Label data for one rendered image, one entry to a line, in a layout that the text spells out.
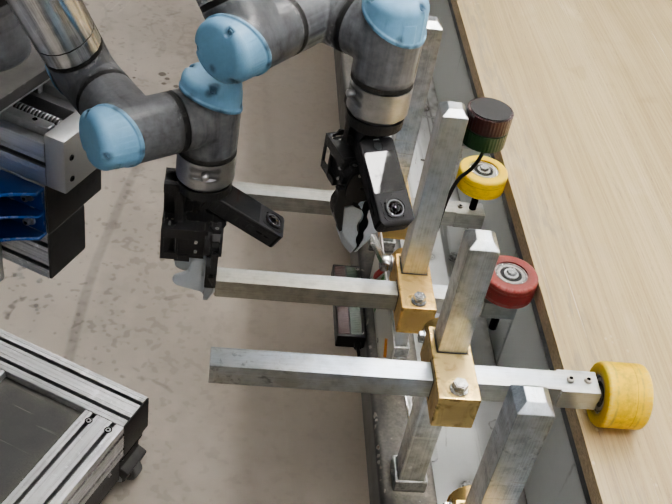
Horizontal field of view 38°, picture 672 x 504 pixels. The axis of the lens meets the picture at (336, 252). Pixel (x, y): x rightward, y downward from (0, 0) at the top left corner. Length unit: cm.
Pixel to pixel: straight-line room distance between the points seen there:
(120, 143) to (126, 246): 161
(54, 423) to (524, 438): 130
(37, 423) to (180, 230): 84
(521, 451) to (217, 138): 53
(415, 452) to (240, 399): 109
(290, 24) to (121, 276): 164
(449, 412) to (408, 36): 43
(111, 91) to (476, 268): 47
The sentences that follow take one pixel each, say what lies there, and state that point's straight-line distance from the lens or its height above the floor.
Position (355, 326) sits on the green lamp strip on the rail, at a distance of 157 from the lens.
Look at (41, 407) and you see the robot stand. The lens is 208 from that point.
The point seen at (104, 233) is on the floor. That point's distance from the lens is 278.
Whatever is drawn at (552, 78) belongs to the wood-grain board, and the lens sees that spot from 194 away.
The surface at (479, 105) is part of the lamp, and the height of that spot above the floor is 115.
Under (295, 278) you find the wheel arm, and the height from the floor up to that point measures 86.
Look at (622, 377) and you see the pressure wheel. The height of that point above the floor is 98.
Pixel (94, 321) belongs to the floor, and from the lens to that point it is 253.
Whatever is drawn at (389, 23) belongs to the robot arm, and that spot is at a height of 130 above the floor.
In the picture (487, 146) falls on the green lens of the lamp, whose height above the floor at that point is 111.
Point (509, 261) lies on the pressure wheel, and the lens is 144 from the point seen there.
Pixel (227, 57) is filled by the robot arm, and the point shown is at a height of 127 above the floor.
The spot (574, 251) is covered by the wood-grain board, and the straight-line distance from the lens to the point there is 151.
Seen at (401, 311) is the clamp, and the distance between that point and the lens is 138.
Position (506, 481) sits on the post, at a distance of 96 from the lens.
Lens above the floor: 179
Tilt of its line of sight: 40 degrees down
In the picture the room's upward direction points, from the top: 11 degrees clockwise
